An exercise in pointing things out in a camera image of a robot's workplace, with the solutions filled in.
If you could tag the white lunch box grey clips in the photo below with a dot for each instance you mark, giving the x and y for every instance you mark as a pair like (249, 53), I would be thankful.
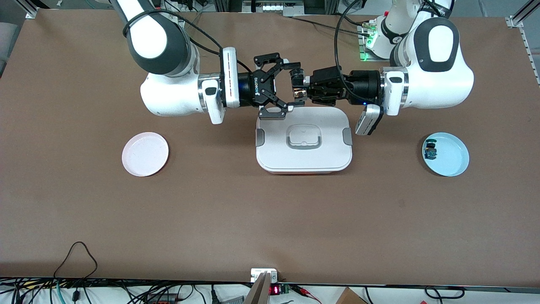
(274, 139)

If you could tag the pink round plate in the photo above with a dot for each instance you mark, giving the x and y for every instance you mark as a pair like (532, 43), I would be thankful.
(145, 154)

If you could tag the red digit display board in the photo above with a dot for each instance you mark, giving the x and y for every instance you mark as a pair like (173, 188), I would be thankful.
(275, 290)

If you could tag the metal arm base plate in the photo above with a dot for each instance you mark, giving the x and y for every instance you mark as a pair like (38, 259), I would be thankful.
(363, 44)

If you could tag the brown cardboard box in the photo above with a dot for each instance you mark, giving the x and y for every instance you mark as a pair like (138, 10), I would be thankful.
(350, 297)

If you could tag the grey power strip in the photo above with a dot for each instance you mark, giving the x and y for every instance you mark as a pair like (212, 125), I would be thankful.
(253, 12)

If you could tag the aluminium frame profile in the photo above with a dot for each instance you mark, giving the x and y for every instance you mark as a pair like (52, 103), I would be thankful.
(523, 12)
(30, 12)

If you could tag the light blue round plate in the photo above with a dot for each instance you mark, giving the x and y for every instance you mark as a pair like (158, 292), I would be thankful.
(451, 156)

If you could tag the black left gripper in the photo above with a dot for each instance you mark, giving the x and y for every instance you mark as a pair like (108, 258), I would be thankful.
(363, 87)

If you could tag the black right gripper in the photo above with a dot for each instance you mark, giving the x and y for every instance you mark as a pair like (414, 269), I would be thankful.
(247, 88)

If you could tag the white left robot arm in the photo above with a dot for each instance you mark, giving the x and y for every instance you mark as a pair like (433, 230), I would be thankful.
(438, 84)

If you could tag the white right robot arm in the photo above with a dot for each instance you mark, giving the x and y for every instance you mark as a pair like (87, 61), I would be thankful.
(168, 97)

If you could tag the small white mounting block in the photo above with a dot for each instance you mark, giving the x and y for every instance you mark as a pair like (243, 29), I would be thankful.
(257, 272)

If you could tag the grey aluminium bar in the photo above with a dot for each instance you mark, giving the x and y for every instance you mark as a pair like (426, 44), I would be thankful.
(259, 293)

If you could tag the blue push-button switch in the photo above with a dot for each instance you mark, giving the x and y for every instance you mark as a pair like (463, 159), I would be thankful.
(431, 153)

